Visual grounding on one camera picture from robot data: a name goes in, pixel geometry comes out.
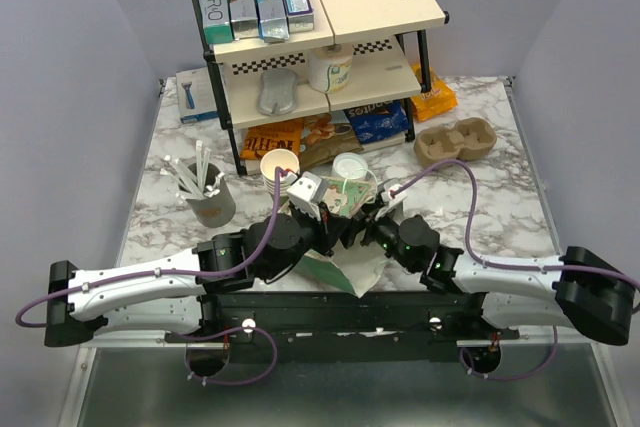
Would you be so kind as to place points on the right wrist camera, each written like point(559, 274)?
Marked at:
point(391, 197)

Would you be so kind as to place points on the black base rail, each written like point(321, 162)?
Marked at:
point(308, 327)

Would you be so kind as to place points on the cardboard cup carrier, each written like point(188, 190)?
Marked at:
point(468, 140)

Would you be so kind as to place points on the stack of white plastic lids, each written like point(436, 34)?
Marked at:
point(350, 166)

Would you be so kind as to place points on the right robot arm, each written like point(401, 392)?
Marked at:
point(577, 289)

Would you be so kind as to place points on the blue razor package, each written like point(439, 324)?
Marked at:
point(195, 96)

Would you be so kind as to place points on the orange yellow snack bag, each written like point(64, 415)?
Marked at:
point(439, 100)

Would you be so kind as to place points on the beige three-tier shelf rack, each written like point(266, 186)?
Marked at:
point(391, 62)

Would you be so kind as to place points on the green Fresh paper bag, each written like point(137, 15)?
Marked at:
point(352, 268)

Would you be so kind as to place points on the blue Doritos bag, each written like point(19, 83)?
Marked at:
point(377, 122)

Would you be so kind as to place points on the white patterned paper cup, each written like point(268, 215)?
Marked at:
point(329, 67)

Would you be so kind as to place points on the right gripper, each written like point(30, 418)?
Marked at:
point(371, 226)

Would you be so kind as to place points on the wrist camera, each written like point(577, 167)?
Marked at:
point(391, 197)
point(307, 193)

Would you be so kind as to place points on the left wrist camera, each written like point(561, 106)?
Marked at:
point(307, 193)

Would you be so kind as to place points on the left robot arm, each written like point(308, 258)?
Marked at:
point(87, 303)

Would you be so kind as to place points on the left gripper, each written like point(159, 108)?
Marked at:
point(327, 231)

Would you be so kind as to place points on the brown chips bag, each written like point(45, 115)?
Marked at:
point(324, 137)

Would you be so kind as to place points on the stack of green paper cups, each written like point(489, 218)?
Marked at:
point(279, 165)

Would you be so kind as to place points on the teal RiO box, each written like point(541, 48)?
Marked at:
point(216, 21)

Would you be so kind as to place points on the grey straw holder cup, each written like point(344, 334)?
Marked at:
point(202, 186)

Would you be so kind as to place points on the silver blue RiO box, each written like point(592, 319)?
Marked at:
point(273, 25)

